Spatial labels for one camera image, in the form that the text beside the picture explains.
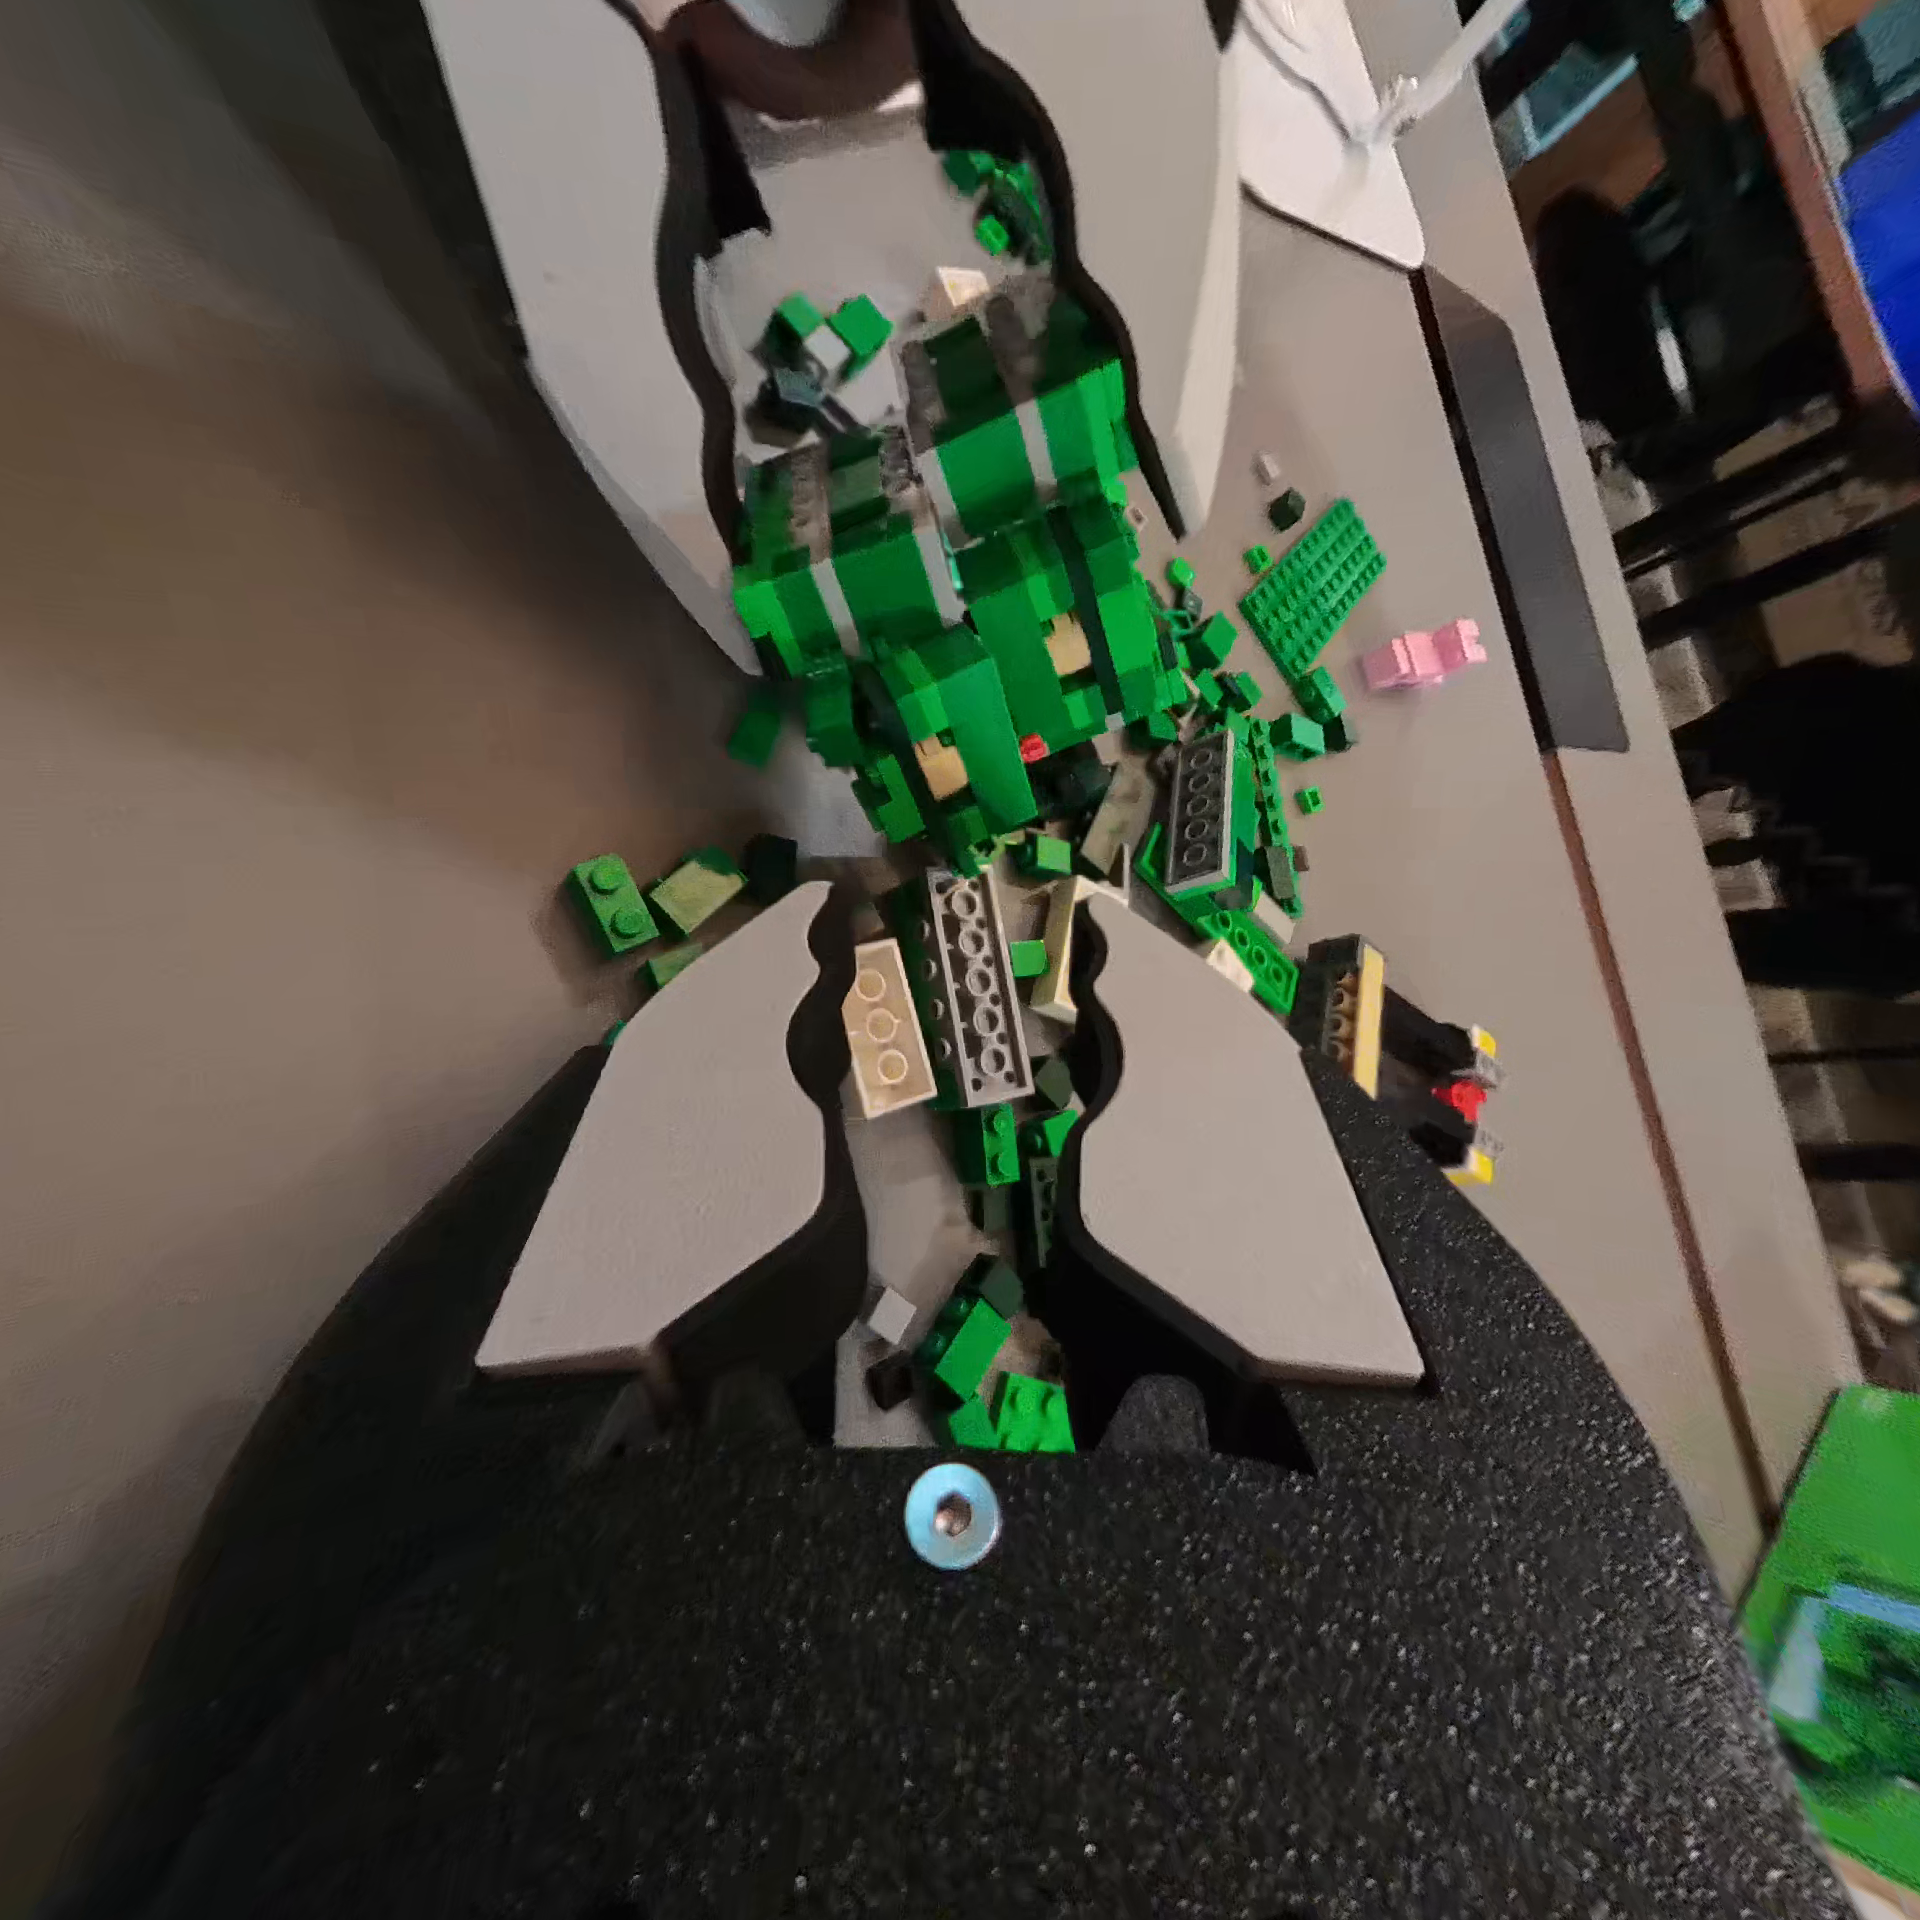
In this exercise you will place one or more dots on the pink toy pig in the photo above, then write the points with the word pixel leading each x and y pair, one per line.
pixel 1425 657

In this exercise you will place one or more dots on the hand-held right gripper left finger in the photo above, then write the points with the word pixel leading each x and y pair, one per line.
pixel 674 1185

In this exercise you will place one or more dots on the black desk flap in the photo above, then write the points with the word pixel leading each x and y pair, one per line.
pixel 1515 495

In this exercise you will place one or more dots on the white book stand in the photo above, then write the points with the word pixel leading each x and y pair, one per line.
pixel 1320 134

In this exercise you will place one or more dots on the pile of loose green bricks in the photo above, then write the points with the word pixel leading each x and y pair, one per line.
pixel 990 1154

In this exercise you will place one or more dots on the grey technic brick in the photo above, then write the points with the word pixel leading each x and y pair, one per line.
pixel 979 991
pixel 1201 811

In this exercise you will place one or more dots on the blue storage bin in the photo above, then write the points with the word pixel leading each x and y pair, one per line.
pixel 1887 255

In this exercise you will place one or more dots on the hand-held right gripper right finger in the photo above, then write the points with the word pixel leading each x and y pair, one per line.
pixel 1231 1215

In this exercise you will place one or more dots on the cream brick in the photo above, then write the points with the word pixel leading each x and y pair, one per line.
pixel 883 1029

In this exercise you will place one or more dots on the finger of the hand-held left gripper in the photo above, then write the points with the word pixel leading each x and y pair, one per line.
pixel 1155 180
pixel 570 270

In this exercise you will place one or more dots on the black and yellow brick build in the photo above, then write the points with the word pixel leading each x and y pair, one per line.
pixel 1395 1050

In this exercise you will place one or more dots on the green studded plate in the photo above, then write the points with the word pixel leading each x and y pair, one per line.
pixel 1312 585

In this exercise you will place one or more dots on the green striped brick model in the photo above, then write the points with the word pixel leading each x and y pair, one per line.
pixel 960 601

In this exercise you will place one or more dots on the green toy box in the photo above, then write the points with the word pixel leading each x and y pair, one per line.
pixel 1845 1501

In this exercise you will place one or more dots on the grey desk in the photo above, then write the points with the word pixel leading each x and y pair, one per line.
pixel 1441 900

